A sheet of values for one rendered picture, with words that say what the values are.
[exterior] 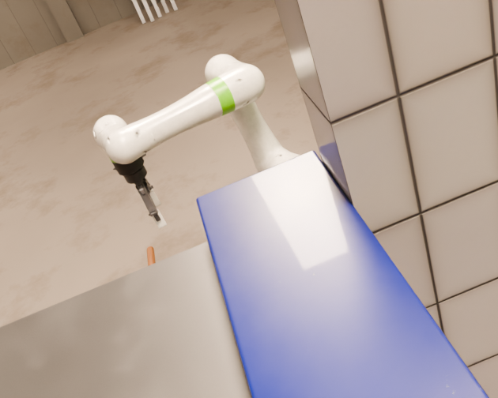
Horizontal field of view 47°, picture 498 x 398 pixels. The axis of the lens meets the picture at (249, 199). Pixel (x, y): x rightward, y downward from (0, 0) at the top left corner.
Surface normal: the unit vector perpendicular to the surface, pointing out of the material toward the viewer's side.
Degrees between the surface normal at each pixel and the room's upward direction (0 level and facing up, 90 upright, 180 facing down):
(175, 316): 0
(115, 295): 0
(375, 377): 0
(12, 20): 90
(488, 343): 90
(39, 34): 90
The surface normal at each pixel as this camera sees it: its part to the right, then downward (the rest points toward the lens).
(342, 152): 0.22, 0.52
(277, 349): -0.31, -0.77
